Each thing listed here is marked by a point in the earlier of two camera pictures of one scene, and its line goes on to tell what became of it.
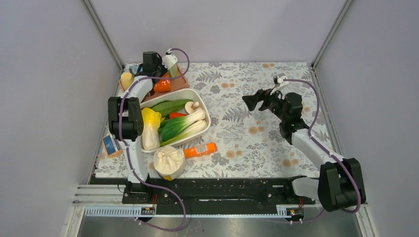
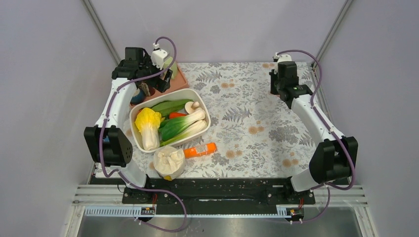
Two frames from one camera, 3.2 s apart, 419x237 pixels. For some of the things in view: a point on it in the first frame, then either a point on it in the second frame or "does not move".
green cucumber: x=167 y=107 does not move
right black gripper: x=261 y=95 → x=272 y=76
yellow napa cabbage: x=150 y=138 does not move
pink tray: x=179 y=80 does not move
